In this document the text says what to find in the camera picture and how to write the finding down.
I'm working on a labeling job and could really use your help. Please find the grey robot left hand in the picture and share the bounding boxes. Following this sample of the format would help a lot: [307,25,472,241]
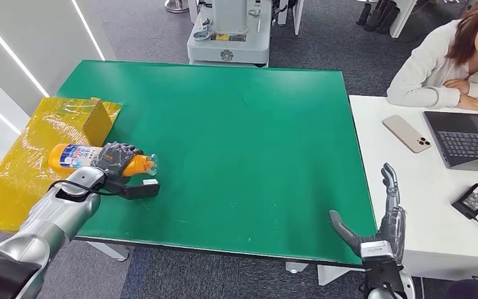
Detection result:
[91,141,144,183]

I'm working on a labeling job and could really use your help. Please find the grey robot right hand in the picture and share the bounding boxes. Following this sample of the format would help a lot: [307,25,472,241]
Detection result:
[329,162,407,265]

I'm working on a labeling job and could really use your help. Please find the orange plastic bottle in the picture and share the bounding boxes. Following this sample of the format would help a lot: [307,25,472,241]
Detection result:
[48,143,159,178]

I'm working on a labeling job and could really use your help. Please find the white table foot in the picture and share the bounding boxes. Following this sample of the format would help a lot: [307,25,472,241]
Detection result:
[285,262,365,287]
[86,241,129,262]

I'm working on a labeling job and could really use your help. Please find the black power adapter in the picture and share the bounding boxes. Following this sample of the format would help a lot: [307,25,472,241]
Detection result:
[451,183,478,221]

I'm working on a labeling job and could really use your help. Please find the beige smartphone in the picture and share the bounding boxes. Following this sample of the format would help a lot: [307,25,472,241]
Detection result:
[382,115,432,154]

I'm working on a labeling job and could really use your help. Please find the yellow taped cardboard box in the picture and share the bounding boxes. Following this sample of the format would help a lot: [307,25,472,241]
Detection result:
[0,97,123,234]

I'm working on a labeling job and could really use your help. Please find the grey laptop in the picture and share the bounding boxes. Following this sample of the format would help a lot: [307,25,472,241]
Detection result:
[423,110,478,173]

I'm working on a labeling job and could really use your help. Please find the pale grey machine base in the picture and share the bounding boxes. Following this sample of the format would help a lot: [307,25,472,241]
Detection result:
[187,0,273,68]

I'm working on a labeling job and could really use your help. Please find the person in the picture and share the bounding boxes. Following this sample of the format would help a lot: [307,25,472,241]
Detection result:
[387,0,478,113]

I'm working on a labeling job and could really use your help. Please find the metal stanchion base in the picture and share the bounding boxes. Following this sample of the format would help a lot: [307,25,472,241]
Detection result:
[164,0,189,13]

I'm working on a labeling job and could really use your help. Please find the black boots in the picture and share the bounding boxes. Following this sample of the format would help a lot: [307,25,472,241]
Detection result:
[355,2,401,36]

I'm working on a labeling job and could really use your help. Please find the white desk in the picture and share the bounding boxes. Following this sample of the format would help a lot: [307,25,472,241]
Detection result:
[389,0,473,39]

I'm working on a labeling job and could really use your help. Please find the white furniture leg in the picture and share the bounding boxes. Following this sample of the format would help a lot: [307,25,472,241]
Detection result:
[291,0,306,36]

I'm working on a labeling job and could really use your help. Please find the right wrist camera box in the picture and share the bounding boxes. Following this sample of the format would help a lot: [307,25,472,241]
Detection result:
[359,240,406,290]

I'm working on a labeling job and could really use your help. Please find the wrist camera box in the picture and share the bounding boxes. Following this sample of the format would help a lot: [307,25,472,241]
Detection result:
[359,240,406,290]
[106,178,161,201]

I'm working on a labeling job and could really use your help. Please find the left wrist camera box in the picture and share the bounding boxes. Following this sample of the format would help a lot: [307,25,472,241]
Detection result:
[106,178,161,201]

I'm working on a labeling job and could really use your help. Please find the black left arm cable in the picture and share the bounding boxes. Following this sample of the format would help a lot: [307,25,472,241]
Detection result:
[48,179,112,197]

